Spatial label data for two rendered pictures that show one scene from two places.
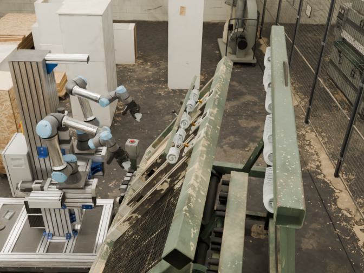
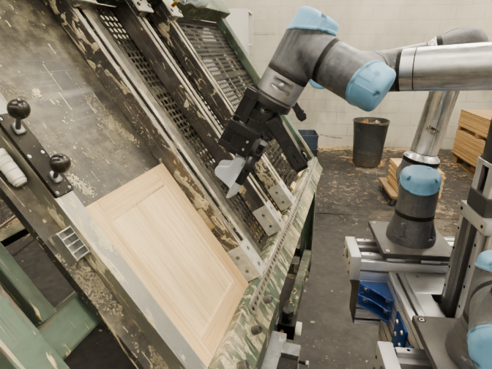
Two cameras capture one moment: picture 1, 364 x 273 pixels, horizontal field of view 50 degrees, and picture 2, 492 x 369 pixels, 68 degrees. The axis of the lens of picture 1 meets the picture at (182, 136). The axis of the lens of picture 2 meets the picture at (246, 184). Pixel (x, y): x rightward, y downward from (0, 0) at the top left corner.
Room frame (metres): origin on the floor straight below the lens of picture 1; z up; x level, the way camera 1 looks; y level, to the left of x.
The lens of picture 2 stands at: (3.70, 0.51, 1.63)
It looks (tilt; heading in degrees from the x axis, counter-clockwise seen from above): 21 degrees down; 187
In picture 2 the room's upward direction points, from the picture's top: straight up
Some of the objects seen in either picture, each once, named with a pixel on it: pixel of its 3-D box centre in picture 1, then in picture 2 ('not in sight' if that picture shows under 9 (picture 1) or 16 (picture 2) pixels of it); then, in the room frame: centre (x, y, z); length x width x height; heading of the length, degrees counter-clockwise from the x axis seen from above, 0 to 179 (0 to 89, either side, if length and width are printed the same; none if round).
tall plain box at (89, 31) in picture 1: (92, 64); not in sight; (5.52, 1.37, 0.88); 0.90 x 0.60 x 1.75; 1
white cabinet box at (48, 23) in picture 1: (60, 18); not in sight; (7.18, 2.28, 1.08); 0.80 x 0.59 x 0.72; 1
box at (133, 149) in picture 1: (132, 149); not in sight; (3.34, 0.51, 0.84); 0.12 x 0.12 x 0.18; 80
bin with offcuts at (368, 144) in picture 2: not in sight; (368, 142); (-1.63, 1.63, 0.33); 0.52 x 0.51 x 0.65; 1
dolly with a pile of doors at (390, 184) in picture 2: not in sight; (408, 181); (-0.34, 1.84, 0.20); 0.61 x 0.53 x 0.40; 1
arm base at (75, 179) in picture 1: (71, 174); (412, 223); (2.58, 0.91, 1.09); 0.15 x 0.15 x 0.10
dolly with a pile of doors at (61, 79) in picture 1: (52, 85); not in sight; (6.25, 2.29, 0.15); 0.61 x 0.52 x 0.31; 1
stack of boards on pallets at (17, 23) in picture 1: (13, 38); not in sight; (8.52, 3.84, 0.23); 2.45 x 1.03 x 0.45; 1
